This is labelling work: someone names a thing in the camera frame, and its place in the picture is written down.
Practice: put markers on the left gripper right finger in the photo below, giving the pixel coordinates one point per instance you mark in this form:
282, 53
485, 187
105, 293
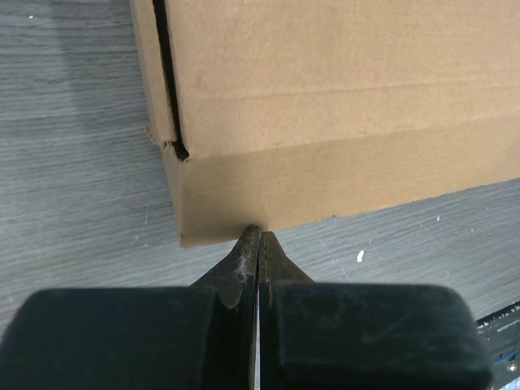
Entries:
362, 336

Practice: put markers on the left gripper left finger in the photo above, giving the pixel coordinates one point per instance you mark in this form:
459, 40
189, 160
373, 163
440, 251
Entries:
197, 337

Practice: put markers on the brown cardboard box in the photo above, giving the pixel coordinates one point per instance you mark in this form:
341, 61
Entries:
283, 113

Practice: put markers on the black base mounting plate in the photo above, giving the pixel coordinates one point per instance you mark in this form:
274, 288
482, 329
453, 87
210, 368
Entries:
500, 334

